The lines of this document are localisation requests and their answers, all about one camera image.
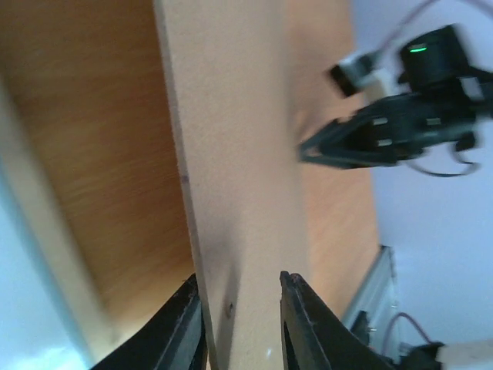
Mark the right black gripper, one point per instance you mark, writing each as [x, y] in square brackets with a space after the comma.
[397, 128]

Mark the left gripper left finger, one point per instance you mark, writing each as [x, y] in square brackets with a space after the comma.
[174, 337]

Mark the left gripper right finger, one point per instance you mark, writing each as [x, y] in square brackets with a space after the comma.
[312, 335]

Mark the brown hardboard backing board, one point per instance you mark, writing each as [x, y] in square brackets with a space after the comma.
[228, 86]

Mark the teal picture frame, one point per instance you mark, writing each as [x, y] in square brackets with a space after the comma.
[50, 240]

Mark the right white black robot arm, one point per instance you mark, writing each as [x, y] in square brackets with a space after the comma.
[436, 64]

